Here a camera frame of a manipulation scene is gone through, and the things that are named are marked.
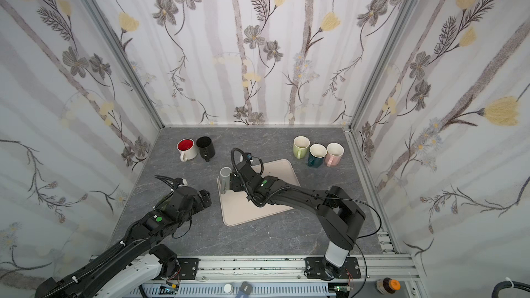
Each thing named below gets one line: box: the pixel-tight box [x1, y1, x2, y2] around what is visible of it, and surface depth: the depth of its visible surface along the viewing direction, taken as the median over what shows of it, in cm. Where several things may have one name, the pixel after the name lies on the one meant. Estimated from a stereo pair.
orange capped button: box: [375, 277, 401, 295], surface depth 67 cm
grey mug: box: [219, 166, 232, 195], surface depth 90 cm
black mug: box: [195, 135, 216, 163], surface depth 104 cm
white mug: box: [176, 137, 199, 163], surface depth 104 cm
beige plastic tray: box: [218, 177, 294, 227], surface depth 89 cm
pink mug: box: [324, 142, 345, 167], surface depth 99 cm
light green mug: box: [292, 135, 311, 160], surface depth 103 cm
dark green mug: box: [307, 143, 328, 169], surface depth 100 cm
